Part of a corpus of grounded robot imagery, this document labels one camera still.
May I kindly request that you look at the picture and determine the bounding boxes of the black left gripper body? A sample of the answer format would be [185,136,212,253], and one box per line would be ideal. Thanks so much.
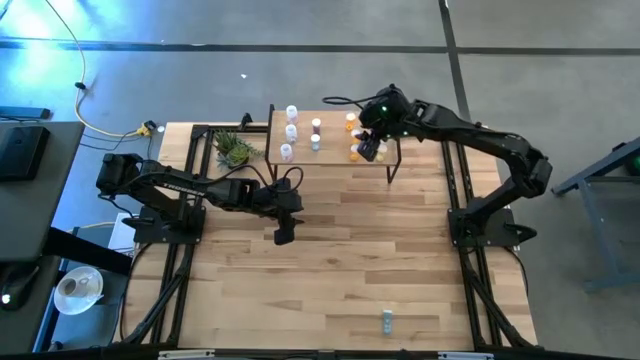
[267,167,306,247]

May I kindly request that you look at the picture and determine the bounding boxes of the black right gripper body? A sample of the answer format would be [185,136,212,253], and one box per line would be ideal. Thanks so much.
[356,83,416,163]

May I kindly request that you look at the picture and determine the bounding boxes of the wooden shelf black metal legs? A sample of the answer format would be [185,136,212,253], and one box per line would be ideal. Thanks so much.
[264,103,403,185]

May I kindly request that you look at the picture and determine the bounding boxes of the succulent plant black pot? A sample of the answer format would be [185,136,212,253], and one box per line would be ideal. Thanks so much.
[212,128,266,172]

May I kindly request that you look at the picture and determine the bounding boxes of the white paper sheet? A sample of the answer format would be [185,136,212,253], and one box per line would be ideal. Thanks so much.
[107,212,142,254]

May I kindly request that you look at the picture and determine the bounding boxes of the white label strip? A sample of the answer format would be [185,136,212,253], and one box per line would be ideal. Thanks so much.
[438,351,496,360]
[158,349,216,360]

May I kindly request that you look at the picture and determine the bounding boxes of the black desk beam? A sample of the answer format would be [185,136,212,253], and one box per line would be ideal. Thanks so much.
[43,227,134,276]

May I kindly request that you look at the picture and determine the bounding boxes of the white bowl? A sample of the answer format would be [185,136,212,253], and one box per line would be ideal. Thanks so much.
[53,265,105,316]

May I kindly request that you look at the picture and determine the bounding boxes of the grey metal cart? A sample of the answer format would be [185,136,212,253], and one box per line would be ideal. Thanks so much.
[549,135,640,294]

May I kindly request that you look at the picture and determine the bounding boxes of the grey desk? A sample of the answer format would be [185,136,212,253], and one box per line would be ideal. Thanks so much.
[0,119,86,264]
[0,254,66,357]

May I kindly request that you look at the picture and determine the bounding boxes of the black computer box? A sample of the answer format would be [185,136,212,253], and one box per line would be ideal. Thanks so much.
[0,125,51,182]

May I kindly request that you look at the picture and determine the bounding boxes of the dark flat device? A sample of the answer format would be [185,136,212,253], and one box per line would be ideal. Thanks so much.
[0,105,52,121]

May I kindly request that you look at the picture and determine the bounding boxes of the black computer mouse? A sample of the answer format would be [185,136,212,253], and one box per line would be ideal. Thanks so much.
[0,263,41,312]

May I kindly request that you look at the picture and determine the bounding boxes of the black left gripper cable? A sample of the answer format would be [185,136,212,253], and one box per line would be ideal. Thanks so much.
[276,165,305,195]

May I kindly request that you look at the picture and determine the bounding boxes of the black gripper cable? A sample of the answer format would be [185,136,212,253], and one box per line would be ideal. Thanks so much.
[321,93,382,109]
[276,165,305,195]

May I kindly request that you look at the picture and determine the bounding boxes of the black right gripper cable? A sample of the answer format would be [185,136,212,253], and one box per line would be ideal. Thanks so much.
[321,93,382,109]

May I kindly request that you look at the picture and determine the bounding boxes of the black aluminium table frame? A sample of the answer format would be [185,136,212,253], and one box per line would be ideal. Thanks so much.
[117,122,540,360]

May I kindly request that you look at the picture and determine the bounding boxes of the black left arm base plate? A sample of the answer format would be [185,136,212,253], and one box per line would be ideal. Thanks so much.
[122,204,206,246]

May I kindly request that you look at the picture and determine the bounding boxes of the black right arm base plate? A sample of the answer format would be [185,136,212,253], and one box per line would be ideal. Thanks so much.
[447,207,539,250]

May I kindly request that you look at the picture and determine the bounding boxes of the yellow floor cable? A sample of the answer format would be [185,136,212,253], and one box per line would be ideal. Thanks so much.
[43,0,144,139]

